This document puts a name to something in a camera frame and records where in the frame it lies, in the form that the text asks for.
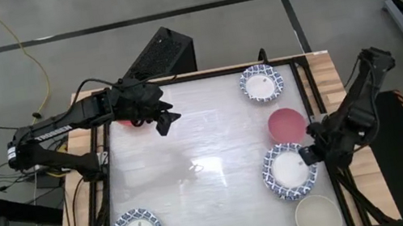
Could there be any cream white bowl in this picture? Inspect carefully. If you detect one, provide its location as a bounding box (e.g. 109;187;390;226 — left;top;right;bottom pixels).
291;190;344;226

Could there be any pink bowl pale outside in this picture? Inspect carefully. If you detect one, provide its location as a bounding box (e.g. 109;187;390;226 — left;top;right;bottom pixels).
265;104;310;148

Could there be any black metal table frame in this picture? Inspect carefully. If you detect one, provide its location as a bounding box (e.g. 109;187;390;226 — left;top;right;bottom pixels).
32;42;401;226

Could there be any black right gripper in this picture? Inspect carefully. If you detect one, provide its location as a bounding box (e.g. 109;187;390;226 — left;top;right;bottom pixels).
294;114;359;173

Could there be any black computer tower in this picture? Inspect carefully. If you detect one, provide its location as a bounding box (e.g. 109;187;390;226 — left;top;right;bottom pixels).
110;21;199;86

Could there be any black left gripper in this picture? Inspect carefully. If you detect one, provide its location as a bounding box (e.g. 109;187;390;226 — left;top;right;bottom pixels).
108;69;186;145

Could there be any orange plastic bowl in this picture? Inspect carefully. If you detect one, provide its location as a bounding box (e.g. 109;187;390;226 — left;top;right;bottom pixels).
117;115;150;132

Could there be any black frame clamp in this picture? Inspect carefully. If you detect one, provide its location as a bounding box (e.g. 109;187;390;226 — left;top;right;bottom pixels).
256;47;270;66

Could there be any long yellow cable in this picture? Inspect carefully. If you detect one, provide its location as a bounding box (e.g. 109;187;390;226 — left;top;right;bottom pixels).
0;0;57;131

